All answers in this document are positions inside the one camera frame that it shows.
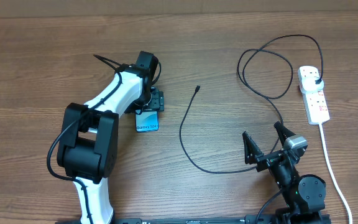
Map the white power strip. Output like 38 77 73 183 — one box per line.
297 65 330 125

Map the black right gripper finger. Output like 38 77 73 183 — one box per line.
273 121 296 147
242 131 264 164

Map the Samsung Galaxy smartphone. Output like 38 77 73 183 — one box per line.
135 111 159 133

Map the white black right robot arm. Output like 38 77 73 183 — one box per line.
242 121 331 223

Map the white charger plug adapter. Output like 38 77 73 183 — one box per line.
300 77 324 94

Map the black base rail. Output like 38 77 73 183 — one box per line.
54 213 332 224

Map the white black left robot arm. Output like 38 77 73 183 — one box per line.
47 51 164 223

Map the black USB charging cable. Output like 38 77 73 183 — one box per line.
179 34 325 175

